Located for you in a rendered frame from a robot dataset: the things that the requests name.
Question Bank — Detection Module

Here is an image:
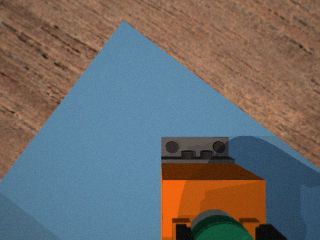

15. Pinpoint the green round disc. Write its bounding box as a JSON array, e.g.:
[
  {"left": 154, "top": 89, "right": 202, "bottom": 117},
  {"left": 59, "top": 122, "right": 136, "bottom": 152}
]
[{"left": 192, "top": 215, "right": 254, "bottom": 240}]

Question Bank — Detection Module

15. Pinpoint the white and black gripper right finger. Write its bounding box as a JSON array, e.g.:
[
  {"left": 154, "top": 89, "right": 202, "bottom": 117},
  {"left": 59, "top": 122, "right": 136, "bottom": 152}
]
[{"left": 255, "top": 224, "right": 288, "bottom": 240}]

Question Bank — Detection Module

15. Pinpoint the orange flat plate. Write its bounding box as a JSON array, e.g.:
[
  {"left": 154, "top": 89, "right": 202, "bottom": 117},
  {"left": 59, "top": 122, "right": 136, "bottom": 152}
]
[{"left": 161, "top": 163, "right": 266, "bottom": 240}]

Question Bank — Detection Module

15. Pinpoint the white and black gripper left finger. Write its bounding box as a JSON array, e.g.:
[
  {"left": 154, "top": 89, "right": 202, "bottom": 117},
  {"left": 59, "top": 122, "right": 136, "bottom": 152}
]
[{"left": 176, "top": 224, "right": 194, "bottom": 240}]

